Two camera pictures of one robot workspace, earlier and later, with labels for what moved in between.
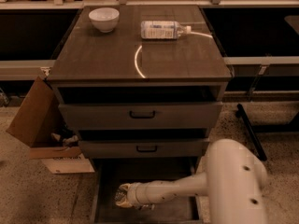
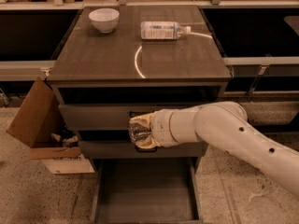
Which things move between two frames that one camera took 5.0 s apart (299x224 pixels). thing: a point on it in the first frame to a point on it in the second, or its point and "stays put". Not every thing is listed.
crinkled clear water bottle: (121, 193) to (137, 131)
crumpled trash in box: (69, 142) stays put
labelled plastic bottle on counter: (163, 29) stays put
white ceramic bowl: (104, 19) stays put
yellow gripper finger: (124, 203) to (148, 143)
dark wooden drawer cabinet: (143, 87) stays put
